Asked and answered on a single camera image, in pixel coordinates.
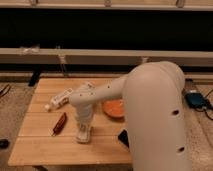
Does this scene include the blue power box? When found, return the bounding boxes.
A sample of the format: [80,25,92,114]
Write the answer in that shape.
[185,93,206,108]

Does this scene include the orange bowl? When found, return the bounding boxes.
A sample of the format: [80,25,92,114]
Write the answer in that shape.
[102,99,124,118]

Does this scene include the white sponge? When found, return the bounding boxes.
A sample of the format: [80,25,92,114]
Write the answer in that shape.
[76,126,88,143]

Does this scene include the white plastic bottle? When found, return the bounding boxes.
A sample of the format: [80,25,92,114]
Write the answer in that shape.
[44,88,73,112]

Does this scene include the black table leg stand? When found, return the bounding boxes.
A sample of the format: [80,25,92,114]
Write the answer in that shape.
[28,67,42,87]

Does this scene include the black cable on floor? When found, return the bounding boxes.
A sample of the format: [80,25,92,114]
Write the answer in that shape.
[0,83,12,98]

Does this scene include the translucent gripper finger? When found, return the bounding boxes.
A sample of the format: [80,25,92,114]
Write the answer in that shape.
[77,125,82,139]
[87,126,92,142]

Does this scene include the black rectangular device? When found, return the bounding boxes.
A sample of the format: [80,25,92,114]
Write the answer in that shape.
[118,130,129,147]

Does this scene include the black round object on floor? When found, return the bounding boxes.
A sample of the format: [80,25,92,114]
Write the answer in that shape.
[0,139,10,149]

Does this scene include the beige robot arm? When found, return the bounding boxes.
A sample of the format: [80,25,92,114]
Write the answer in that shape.
[69,61,191,171]

